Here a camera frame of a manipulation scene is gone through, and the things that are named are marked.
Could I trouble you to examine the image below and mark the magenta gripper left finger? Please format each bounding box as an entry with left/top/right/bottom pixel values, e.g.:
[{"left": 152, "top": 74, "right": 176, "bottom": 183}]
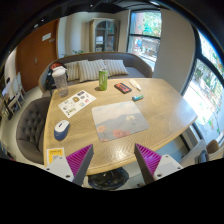
[{"left": 45, "top": 145, "right": 94, "bottom": 186}]

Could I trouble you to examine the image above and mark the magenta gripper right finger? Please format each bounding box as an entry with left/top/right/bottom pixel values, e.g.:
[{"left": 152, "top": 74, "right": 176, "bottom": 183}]
[{"left": 134, "top": 144, "right": 182, "bottom": 184}]

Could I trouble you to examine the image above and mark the blue and white computer mouse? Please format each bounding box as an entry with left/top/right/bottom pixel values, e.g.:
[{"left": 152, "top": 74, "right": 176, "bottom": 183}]
[{"left": 54, "top": 120, "right": 70, "bottom": 141}]

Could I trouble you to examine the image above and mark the floral mouse pad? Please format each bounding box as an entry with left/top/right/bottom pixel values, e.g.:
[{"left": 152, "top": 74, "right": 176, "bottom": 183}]
[{"left": 92, "top": 101, "right": 149, "bottom": 142}]

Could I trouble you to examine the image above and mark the black round table base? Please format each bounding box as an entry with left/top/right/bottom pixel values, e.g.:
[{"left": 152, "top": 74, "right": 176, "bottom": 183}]
[{"left": 88, "top": 167, "right": 129, "bottom": 190}]

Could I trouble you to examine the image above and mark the grey tufted chair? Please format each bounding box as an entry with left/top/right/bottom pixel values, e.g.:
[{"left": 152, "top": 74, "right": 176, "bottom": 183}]
[{"left": 16, "top": 97, "right": 50, "bottom": 165}]

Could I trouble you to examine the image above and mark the white sticker sheet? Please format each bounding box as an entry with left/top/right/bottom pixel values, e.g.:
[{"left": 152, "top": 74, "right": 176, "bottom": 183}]
[{"left": 58, "top": 90, "right": 96, "bottom": 118}]

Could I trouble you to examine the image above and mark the black and red phone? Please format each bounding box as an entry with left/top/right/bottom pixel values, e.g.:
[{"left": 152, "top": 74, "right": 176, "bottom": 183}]
[{"left": 114, "top": 83, "right": 132, "bottom": 94}]

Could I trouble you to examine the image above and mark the black backpack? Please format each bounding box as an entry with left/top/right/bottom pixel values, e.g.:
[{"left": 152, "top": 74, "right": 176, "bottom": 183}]
[{"left": 45, "top": 62, "right": 67, "bottom": 90}]

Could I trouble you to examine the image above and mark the white tube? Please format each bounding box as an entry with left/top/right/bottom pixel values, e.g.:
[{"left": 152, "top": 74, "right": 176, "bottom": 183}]
[{"left": 129, "top": 79, "right": 141, "bottom": 91}]

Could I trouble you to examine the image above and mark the green drink can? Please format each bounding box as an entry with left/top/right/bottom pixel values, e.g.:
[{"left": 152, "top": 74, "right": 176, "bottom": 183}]
[{"left": 99, "top": 68, "right": 108, "bottom": 90}]

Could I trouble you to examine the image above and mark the striped cushion middle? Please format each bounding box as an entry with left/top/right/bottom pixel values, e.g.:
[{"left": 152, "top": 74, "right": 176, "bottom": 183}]
[{"left": 78, "top": 59, "right": 106, "bottom": 82}]

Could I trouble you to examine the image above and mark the striped cushion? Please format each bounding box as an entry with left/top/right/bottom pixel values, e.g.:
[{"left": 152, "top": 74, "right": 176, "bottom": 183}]
[
  {"left": 104, "top": 59, "right": 128, "bottom": 76},
  {"left": 78, "top": 59, "right": 106, "bottom": 82},
  {"left": 65, "top": 60, "right": 88, "bottom": 82}
]

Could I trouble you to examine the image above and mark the striped cushion left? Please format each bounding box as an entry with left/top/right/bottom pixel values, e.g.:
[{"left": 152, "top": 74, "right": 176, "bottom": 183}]
[{"left": 65, "top": 60, "right": 88, "bottom": 82}]

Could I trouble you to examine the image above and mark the grey sofa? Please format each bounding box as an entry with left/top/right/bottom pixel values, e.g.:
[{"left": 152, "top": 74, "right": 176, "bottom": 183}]
[{"left": 37, "top": 51, "right": 154, "bottom": 93}]

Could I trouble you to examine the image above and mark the striped cushion right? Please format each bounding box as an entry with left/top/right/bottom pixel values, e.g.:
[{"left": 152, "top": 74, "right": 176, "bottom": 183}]
[{"left": 104, "top": 59, "right": 128, "bottom": 76}]

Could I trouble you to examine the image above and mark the wooden door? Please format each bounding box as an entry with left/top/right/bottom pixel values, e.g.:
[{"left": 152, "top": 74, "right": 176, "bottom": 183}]
[{"left": 16, "top": 20, "right": 59, "bottom": 91}]

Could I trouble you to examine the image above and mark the glass-door cabinet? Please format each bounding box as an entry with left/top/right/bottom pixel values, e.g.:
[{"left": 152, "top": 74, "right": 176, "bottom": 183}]
[{"left": 89, "top": 18, "right": 119, "bottom": 52}]

